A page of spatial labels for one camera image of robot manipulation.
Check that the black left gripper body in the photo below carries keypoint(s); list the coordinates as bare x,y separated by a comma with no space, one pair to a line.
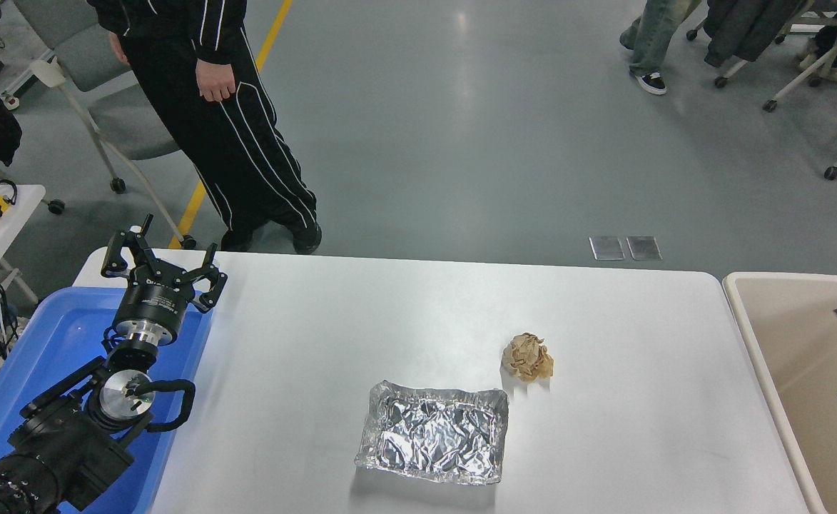
150,303

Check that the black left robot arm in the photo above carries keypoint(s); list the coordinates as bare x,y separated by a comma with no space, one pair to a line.
68,442

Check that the crumpled tan paper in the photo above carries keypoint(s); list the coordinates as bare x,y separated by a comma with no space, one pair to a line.
526,357

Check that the person's left hand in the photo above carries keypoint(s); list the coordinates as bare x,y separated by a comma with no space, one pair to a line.
215,80

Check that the person's right hand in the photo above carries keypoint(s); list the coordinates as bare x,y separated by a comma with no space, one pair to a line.
114,46

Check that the large pale bin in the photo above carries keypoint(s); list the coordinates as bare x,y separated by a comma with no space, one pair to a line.
796,343

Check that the blue plastic tray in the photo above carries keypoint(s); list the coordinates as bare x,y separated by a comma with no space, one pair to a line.
54,335

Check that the grey padded chair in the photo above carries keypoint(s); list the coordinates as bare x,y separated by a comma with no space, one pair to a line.
125,121

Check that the person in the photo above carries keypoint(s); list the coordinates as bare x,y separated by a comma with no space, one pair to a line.
232,143
828,46
657,36

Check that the silver floor plate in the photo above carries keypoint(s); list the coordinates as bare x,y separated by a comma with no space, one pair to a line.
644,248
607,248

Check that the silver foil tray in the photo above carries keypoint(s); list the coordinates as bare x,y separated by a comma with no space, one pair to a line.
432,435

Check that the dark hanging jacket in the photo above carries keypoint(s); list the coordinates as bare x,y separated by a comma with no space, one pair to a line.
750,28

